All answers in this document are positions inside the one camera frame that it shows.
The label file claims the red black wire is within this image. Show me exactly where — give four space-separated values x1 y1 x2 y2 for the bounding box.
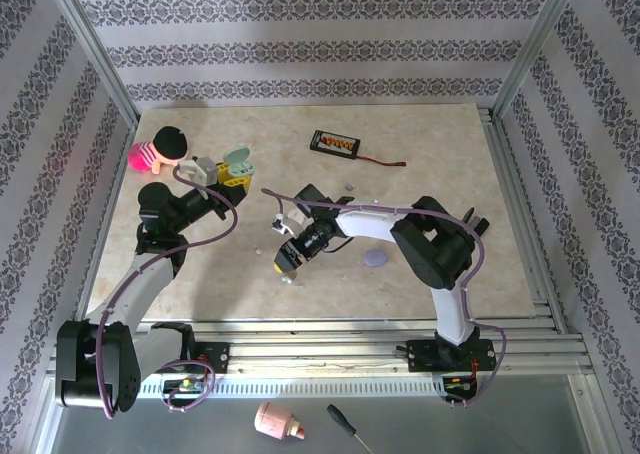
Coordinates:
357 152 407 169

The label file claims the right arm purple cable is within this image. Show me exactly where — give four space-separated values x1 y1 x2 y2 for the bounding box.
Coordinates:
260 187 509 410

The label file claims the small electronics board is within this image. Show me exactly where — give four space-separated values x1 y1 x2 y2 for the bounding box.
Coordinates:
444 376 477 394
163 377 207 394

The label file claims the black board with yellow connectors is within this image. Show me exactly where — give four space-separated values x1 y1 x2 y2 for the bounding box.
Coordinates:
308 129 362 159

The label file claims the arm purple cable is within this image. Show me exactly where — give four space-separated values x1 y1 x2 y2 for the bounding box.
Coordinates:
260 187 509 410
97 166 239 420

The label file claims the small black clamp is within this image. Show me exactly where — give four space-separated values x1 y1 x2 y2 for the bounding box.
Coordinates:
462 206 492 236

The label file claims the pink toy bottle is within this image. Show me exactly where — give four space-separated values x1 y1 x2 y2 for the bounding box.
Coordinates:
253 401 307 443

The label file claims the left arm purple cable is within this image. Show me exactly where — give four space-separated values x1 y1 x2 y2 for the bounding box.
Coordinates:
97 166 239 420

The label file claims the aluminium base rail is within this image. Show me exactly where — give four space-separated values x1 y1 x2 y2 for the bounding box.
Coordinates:
47 317 591 375

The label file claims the slotted grey cable duct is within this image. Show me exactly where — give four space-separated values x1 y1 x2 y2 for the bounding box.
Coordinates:
134 373 450 400

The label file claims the pink doll with black hat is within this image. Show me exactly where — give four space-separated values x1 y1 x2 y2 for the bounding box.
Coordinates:
127 125 190 176

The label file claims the black handled screwdriver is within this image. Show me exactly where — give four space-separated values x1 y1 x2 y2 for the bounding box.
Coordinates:
326 403 374 454

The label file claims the aluminium frame post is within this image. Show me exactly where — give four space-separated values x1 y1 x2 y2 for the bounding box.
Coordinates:
492 0 589 120
42 0 141 125

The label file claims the aluminium side rail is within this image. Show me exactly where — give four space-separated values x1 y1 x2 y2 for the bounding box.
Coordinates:
73 116 140 323
477 106 569 333

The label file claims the green earbud case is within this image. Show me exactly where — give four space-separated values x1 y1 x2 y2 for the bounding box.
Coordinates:
222 146 259 178

